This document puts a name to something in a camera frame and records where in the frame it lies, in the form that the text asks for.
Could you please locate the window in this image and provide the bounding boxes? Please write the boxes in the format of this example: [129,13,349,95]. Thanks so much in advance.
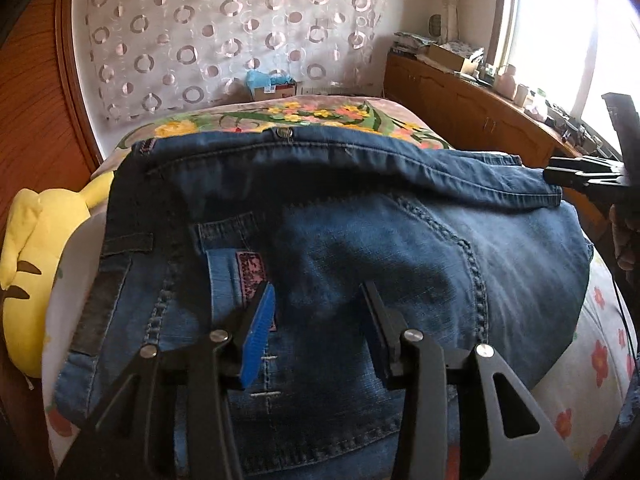
[492,0,621,133]

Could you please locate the small cardboard box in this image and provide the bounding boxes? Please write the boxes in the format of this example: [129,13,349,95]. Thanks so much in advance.
[251,82,297,102]

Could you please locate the wooden sideboard cabinet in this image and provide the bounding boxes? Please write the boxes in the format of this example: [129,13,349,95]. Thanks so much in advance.
[384,52,606,233]

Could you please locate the wooden headboard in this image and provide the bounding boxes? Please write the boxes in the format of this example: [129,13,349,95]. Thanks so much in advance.
[0,0,108,480]

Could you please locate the flower print blanket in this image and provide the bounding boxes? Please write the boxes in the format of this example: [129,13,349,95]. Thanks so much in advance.
[119,97,453,153]

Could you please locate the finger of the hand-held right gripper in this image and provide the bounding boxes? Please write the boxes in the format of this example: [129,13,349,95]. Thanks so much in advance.
[549,156,626,173]
[542,169,626,192]

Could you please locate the white floral quilt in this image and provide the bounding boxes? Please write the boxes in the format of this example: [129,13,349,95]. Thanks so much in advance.
[41,217,640,476]

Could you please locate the yellow plush toy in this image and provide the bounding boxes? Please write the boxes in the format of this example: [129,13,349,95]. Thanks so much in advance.
[0,170,116,378]

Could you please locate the black cable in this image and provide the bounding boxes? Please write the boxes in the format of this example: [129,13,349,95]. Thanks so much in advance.
[606,267,640,366]

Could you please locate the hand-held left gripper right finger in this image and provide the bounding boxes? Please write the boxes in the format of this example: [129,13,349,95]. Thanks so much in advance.
[361,280,583,480]

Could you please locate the stack of papers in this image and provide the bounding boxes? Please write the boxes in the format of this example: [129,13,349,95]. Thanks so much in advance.
[391,31,432,57]

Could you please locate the pink jar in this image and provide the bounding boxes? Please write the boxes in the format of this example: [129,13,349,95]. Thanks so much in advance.
[497,65,519,95]

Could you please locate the light blue cloth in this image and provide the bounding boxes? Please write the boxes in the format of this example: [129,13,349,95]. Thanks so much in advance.
[244,70,297,93]

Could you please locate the open cardboard box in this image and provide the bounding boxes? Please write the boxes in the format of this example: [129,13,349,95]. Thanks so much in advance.
[426,43,482,74]

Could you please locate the circle pattern sheer curtain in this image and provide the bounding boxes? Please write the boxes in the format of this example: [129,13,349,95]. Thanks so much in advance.
[70,0,401,123]

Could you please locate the blue denim pants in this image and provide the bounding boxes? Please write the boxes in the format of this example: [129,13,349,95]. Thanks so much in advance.
[52,125,593,480]

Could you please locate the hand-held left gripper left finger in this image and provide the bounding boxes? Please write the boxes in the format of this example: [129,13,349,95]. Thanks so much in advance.
[55,282,277,480]

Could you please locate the person's right hand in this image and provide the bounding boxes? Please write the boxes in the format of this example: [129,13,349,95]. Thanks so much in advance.
[611,209,640,273]

